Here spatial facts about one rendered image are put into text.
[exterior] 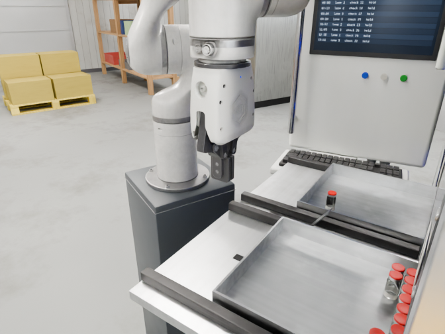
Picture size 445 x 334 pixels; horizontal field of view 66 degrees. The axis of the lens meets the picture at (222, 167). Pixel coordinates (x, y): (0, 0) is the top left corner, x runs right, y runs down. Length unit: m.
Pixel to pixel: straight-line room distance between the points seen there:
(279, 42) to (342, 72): 3.80
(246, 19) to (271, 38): 4.56
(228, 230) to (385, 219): 0.36
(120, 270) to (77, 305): 0.28
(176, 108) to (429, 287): 0.72
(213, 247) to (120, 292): 1.27
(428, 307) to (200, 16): 0.37
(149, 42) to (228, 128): 0.46
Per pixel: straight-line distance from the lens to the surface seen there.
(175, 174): 0.97
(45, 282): 2.14
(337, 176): 1.04
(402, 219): 0.90
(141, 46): 0.87
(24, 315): 2.01
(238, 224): 0.78
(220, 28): 0.43
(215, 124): 0.44
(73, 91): 5.56
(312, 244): 0.75
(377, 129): 1.37
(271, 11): 0.47
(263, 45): 4.92
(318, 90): 1.36
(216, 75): 0.43
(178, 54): 0.88
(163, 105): 0.91
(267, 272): 0.66
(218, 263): 0.68
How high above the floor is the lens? 1.32
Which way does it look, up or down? 25 degrees down
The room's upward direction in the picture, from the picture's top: straight up
